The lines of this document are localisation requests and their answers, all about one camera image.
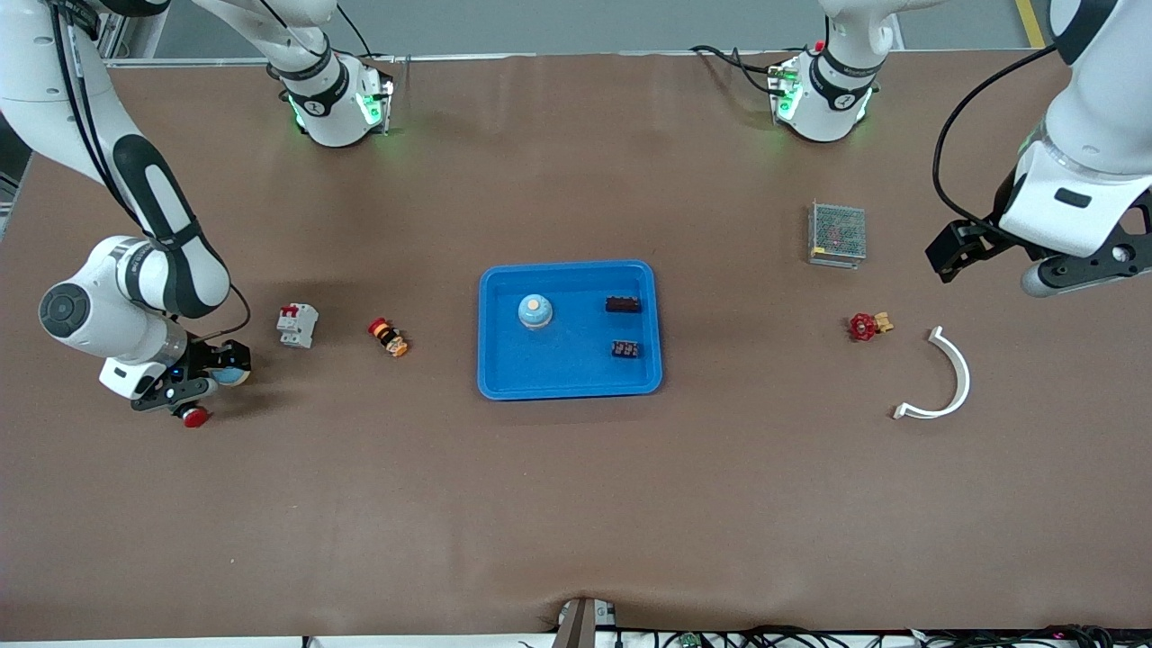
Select blue plastic tray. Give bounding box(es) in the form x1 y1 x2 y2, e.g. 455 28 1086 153
477 260 664 401

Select metal mesh power supply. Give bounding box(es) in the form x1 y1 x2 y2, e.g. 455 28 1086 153
807 200 868 269

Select white curved plastic piece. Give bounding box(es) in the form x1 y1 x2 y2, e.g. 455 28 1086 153
892 326 972 421

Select yellow red emergency stop button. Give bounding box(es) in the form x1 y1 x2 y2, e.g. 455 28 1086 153
367 318 410 358

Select brown table mat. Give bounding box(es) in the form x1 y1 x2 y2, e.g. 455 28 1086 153
0 49 1152 642

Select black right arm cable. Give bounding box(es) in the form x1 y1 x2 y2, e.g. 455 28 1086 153
184 283 254 345

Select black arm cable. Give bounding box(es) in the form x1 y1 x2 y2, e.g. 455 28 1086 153
184 283 254 345
931 45 1061 230

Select white circuit breaker red switch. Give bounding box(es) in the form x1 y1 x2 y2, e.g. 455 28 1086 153
275 303 320 349

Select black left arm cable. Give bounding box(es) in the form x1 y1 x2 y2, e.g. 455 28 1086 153
931 45 1061 230

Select black arm base cables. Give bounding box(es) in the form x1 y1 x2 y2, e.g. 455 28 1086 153
689 43 786 96

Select aluminium frame profile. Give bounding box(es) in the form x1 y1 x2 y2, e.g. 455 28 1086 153
94 9 145 66

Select grey metal bracket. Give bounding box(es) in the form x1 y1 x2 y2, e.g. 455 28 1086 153
551 596 618 648

